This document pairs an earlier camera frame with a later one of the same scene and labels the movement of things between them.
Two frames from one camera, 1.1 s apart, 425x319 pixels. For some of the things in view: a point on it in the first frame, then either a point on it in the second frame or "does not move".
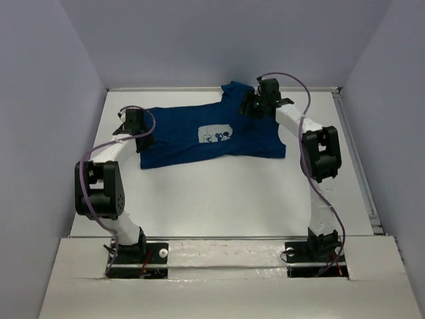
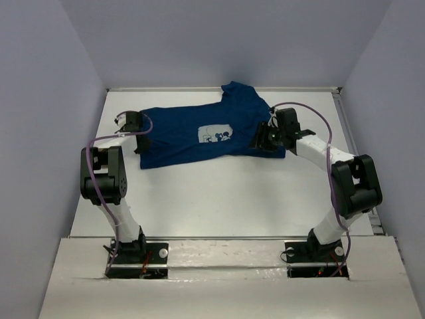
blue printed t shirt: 211,131 does not move
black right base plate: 307,259 does not move
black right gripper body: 255,106 -> 271,137
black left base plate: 142,260 does not move
